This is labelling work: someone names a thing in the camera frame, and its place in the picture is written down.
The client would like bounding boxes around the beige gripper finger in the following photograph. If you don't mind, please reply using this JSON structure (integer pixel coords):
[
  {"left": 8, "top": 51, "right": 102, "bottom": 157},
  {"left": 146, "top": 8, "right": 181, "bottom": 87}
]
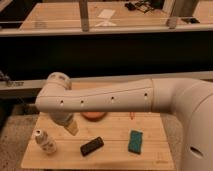
[{"left": 65, "top": 121, "right": 78, "bottom": 136}]

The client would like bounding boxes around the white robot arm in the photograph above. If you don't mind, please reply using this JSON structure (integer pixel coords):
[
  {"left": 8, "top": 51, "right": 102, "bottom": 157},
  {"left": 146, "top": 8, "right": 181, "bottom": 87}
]
[{"left": 35, "top": 72, "right": 213, "bottom": 171}]

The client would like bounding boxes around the orange bowl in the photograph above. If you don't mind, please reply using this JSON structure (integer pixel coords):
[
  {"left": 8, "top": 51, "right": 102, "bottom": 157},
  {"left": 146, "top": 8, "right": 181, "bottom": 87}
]
[{"left": 81, "top": 112, "right": 106, "bottom": 121}]

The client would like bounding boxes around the black rectangular block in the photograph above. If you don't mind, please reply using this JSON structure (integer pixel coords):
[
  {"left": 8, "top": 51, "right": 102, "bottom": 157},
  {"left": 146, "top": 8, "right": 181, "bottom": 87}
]
[{"left": 80, "top": 137, "right": 104, "bottom": 156}]

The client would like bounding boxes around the wooden board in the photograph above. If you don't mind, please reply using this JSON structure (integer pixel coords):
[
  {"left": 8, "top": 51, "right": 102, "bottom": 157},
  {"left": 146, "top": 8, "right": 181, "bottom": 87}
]
[{"left": 21, "top": 111, "right": 174, "bottom": 171}]

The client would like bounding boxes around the green sponge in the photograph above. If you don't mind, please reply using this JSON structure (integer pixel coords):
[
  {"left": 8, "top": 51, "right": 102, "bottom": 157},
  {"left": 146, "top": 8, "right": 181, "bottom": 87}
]
[{"left": 128, "top": 130, "right": 143, "bottom": 154}]

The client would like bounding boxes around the metal clamp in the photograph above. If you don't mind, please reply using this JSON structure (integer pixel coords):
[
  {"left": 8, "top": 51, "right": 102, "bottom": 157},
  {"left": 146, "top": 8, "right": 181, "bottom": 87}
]
[{"left": 0, "top": 70, "right": 24, "bottom": 87}]

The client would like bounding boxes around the white paper sheet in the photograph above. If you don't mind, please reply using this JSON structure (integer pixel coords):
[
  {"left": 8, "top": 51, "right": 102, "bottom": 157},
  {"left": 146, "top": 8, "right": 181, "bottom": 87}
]
[{"left": 98, "top": 9, "right": 115, "bottom": 19}]

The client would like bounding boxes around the grey metal post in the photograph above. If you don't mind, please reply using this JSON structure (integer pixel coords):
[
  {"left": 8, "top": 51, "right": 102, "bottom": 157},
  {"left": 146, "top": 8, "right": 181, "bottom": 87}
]
[
  {"left": 79, "top": 0, "right": 89, "bottom": 32},
  {"left": 166, "top": 0, "right": 184, "bottom": 29}
]

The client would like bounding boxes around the black cables pile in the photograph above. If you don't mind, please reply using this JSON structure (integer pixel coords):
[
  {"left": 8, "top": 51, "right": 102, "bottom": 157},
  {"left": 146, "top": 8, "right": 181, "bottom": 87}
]
[{"left": 124, "top": 1, "right": 155, "bottom": 14}]

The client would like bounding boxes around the grey metal post right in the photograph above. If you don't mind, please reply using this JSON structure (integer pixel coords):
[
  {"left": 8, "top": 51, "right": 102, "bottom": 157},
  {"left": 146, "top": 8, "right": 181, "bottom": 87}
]
[{"left": 166, "top": 0, "right": 184, "bottom": 29}]

